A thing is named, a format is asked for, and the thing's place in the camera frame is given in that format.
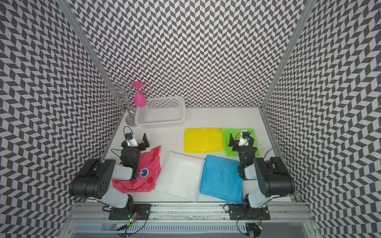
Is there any blue raincoat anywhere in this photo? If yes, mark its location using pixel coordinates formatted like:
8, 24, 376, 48
200, 155, 243, 204

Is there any green frog folded raincoat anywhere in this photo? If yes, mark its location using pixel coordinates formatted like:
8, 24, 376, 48
222, 127, 261, 157

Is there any white plastic basket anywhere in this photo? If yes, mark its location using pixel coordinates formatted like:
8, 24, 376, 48
135, 96, 186, 129

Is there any pink plastic wine glass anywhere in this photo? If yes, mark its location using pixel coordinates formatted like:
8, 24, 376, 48
132, 81, 147, 108

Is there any white raincoat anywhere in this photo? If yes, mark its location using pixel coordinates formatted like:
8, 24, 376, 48
154, 152, 205, 202

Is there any chrome glass holder stand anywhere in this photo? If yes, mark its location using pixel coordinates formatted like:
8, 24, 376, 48
103, 85, 138, 128

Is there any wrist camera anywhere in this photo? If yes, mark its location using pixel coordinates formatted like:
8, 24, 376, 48
125, 133, 139, 147
238, 131, 251, 146

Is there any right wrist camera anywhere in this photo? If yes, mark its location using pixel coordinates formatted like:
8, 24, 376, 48
238, 131, 251, 146

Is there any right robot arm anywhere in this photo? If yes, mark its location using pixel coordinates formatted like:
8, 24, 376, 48
228, 131, 296, 212

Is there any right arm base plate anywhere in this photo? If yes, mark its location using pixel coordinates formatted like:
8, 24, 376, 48
226, 204, 270, 221

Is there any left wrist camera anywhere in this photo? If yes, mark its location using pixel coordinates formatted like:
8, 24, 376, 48
125, 133, 139, 147

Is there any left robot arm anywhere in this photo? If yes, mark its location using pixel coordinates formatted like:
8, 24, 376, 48
68, 132, 150, 211

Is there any pink bunny raincoat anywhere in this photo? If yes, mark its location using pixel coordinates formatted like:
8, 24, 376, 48
112, 146, 161, 193

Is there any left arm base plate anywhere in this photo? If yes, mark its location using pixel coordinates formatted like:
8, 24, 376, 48
109, 203, 152, 221

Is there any yellow raincoat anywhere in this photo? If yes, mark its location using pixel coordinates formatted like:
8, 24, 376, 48
184, 128, 225, 154

